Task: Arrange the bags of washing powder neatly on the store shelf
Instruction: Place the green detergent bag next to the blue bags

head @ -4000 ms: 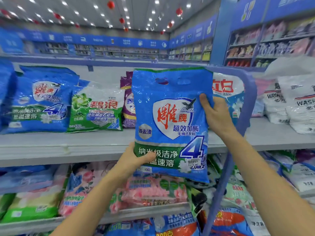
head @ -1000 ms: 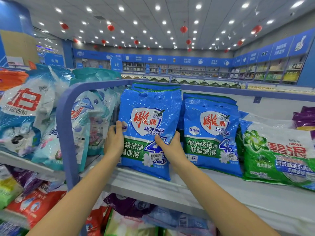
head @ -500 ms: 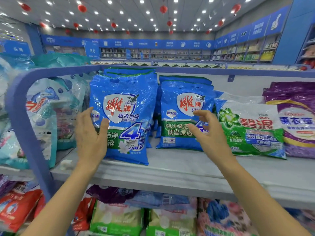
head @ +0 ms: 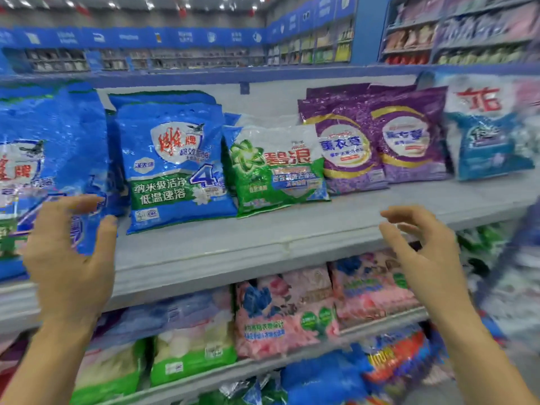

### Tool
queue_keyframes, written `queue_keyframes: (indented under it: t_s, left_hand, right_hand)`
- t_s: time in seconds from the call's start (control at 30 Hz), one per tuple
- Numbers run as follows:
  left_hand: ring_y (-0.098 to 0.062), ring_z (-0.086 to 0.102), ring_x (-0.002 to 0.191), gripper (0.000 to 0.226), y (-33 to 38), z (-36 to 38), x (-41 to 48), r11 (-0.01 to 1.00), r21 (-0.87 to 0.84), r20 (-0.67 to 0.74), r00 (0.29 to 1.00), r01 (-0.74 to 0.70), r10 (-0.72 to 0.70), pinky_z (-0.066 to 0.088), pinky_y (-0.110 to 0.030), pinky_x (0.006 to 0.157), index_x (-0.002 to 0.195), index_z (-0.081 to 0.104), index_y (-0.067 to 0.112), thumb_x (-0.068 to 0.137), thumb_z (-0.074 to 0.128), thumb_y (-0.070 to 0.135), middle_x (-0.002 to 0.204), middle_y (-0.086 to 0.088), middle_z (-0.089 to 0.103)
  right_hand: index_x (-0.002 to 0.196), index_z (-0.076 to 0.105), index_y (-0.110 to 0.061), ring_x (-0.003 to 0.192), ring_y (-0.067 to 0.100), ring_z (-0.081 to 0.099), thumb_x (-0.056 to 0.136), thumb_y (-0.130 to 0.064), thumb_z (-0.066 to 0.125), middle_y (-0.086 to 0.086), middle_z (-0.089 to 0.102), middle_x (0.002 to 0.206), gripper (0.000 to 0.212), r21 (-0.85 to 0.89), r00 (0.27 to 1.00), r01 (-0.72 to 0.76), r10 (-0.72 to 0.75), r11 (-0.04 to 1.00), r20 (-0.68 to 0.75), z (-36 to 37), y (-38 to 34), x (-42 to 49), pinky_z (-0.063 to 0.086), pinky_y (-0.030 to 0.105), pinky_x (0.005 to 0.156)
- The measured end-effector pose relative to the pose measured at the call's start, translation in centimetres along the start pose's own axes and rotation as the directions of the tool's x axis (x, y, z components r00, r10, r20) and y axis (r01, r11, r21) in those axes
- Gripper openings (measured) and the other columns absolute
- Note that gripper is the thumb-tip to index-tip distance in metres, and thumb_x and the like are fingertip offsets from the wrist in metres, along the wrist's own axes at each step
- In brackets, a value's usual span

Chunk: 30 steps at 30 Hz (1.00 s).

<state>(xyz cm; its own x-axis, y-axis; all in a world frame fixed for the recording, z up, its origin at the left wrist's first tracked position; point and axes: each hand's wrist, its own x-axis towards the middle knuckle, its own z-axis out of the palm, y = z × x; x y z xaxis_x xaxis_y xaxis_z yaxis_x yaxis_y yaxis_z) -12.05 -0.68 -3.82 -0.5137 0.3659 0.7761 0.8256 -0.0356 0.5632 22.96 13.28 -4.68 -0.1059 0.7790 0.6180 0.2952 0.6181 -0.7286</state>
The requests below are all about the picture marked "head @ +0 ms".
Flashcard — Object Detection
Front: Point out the white blue-trim detergent bag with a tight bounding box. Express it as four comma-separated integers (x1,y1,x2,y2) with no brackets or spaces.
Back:
115,100,239,236

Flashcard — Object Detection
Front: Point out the blue wall column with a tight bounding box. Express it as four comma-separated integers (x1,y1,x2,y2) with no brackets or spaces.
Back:
349,0,390,67

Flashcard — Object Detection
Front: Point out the person's right forearm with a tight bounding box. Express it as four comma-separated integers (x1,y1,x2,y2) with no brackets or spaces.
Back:
433,314,540,405

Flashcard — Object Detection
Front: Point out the grey blue-framed shelf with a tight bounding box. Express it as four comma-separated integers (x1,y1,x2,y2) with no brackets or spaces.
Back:
0,65,540,405

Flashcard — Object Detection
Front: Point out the person's right hand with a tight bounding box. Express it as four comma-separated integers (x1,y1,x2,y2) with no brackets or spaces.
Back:
379,205,475,327

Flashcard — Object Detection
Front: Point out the blue side wall sign band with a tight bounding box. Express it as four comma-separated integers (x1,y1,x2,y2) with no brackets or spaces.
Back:
264,0,360,46

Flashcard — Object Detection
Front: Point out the blue white detergent bag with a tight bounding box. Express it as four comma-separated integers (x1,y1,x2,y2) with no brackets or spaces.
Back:
438,73,537,183

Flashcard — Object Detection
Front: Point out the blue back wall sign band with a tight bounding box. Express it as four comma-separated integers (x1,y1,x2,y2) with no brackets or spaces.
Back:
0,25,267,50

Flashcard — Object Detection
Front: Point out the group of ceiling spotlights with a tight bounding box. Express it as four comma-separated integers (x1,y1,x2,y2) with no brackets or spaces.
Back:
0,0,271,11

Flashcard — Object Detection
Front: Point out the row of red bottles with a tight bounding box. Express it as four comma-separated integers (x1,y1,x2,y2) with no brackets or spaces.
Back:
385,52,432,66

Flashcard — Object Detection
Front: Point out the row of pale yellow bottles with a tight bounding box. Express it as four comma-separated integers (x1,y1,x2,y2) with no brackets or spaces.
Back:
435,45,529,66

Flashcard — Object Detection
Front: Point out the person's left forearm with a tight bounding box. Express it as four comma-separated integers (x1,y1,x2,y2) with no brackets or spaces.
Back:
0,320,98,405

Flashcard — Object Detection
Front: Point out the green Ariel bag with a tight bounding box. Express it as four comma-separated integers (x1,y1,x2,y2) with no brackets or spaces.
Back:
222,123,331,219

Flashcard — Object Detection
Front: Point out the person's left hand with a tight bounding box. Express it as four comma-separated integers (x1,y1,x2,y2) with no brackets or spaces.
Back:
21,194,119,330

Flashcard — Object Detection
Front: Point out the group of red lanterns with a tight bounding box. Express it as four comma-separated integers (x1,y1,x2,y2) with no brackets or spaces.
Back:
33,0,271,20

